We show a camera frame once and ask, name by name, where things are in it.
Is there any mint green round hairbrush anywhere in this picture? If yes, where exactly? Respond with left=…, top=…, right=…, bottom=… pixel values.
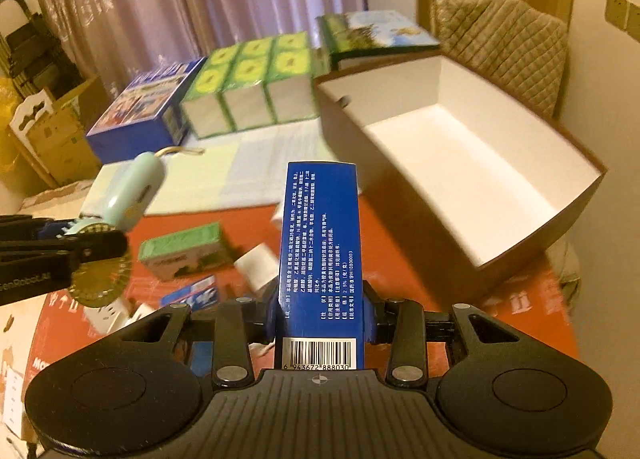
left=64, top=152, right=165, bottom=309

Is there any clear plastic floss box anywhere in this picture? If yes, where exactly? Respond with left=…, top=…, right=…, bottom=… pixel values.
left=160, top=276, right=219, bottom=312

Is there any white charger cube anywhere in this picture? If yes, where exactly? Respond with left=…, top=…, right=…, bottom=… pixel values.
left=234, top=243, right=279, bottom=297

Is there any green medicine box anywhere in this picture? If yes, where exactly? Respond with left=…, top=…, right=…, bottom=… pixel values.
left=138, top=222, right=233, bottom=281

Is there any blue medicine box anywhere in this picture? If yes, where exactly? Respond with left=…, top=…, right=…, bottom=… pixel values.
left=277, top=161, right=364, bottom=371

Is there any white socket adapter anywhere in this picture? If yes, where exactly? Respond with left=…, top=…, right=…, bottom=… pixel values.
left=84, top=297, right=154, bottom=337

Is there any red Motul mat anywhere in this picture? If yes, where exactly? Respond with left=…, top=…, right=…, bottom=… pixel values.
left=29, top=195, right=582, bottom=380

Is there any yellow plastic bag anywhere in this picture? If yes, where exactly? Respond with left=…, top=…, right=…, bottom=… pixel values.
left=0, top=76, right=46, bottom=198

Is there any cardboard box on floor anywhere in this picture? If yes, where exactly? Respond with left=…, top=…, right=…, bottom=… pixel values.
left=6, top=76, right=111, bottom=188

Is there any blue milk carton box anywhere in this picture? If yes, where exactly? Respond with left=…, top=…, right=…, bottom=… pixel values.
left=87, top=58, right=206, bottom=164

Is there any checked pastel cloth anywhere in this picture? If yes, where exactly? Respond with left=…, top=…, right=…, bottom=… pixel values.
left=80, top=119, right=336, bottom=217

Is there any brown cardboard storage box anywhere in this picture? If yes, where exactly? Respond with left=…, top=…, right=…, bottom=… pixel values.
left=316, top=52, right=605, bottom=306

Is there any black folding cart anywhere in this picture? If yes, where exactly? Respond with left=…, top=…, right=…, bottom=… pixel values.
left=1, top=0, right=85, bottom=99

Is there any green tissue pack left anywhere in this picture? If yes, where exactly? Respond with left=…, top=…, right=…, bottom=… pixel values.
left=180, top=44, right=240, bottom=139

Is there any green tissue pack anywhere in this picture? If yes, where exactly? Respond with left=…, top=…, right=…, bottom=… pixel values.
left=265, top=31, right=318, bottom=124
left=180, top=44, right=240, bottom=139
left=222, top=36, right=274, bottom=132

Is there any green tissue pack middle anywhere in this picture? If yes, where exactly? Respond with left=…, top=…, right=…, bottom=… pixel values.
left=222, top=36, right=274, bottom=132

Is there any green tissue pack right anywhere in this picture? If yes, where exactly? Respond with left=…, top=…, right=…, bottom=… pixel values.
left=265, top=31, right=318, bottom=124

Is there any green landscape print box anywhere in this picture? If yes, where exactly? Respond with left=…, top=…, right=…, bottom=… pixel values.
left=317, top=10, right=439, bottom=71

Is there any quilted beige chair cover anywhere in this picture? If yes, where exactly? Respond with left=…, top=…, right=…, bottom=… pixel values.
left=430, top=0, right=599, bottom=303

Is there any double wall socket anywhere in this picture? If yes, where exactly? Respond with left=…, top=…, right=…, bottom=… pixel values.
left=604, top=0, right=640, bottom=42

